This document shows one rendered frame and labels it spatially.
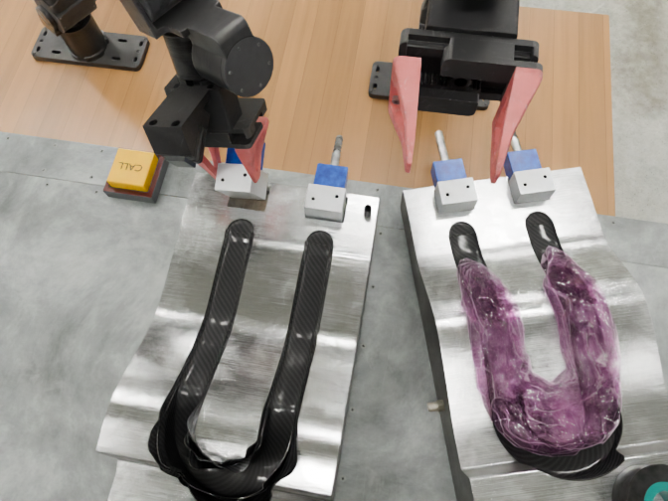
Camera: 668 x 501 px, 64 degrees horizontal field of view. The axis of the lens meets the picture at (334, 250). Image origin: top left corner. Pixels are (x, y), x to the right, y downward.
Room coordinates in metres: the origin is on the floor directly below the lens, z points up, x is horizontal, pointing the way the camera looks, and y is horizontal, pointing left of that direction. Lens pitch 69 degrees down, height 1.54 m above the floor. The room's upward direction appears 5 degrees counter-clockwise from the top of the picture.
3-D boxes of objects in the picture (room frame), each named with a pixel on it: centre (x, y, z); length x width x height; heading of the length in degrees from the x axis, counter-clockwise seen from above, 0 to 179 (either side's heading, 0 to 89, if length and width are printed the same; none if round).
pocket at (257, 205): (0.35, 0.11, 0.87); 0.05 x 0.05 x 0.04; 75
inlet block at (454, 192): (0.37, -0.17, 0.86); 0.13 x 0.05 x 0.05; 3
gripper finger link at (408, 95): (0.24, -0.08, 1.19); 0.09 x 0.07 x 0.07; 166
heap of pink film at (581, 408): (0.11, -0.24, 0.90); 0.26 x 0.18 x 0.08; 3
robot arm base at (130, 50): (0.71, 0.40, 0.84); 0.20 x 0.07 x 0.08; 76
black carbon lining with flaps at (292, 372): (0.13, 0.11, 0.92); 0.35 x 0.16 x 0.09; 165
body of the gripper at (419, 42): (0.30, -0.12, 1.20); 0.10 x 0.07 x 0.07; 76
